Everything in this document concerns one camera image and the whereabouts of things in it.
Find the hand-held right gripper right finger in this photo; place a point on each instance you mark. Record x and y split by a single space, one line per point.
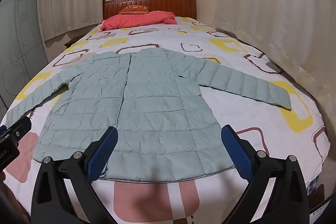
237 151

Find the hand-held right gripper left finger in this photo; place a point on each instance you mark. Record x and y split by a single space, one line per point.
101 154

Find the light green puffer jacket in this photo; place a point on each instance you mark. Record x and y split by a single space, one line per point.
157 108

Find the blue plaid cloth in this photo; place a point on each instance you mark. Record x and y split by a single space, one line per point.
313 184

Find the white box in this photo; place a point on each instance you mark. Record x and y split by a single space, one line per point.
319 214

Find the frosted glass wardrobe door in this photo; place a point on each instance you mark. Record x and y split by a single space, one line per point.
21 29

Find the bed with patterned sheet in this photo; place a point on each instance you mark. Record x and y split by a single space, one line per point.
168 37

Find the pink folded quilt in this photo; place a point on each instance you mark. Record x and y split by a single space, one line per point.
136 19

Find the orange embroidered pillow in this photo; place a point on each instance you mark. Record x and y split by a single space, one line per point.
134 9

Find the wooden headboard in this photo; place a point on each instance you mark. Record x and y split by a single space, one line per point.
162 5

